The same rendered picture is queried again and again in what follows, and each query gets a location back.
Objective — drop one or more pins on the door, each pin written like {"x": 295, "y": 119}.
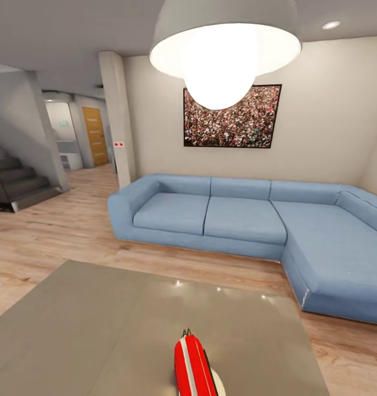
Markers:
{"x": 95, "y": 134}

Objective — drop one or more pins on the picture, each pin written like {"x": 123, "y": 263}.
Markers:
{"x": 247, "y": 124}

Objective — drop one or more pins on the stairs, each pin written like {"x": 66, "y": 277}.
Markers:
{"x": 20, "y": 187}

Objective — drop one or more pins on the sofa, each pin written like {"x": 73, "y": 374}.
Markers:
{"x": 323, "y": 234}

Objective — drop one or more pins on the coffee table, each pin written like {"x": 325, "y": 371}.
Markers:
{"x": 96, "y": 330}

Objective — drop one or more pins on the room light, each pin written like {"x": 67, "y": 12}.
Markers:
{"x": 274, "y": 23}

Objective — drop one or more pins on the standing mirror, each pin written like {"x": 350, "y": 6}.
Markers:
{"x": 111, "y": 149}

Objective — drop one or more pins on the radio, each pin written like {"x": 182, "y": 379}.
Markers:
{"x": 192, "y": 368}

